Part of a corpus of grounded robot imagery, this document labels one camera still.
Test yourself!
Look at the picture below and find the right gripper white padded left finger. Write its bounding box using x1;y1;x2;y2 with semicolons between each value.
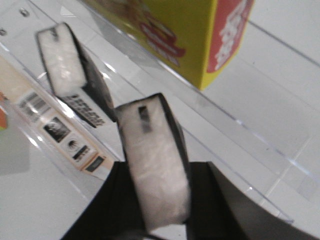
36;22;117;122

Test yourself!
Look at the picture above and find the yellow nabati wafer box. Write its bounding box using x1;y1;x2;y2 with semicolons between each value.
86;0;254;90

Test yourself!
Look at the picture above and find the right gripper white padded right finger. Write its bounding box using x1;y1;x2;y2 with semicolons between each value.
116;93;192;230

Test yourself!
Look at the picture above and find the beige barcode box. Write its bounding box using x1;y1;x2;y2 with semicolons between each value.
0;58;114;180

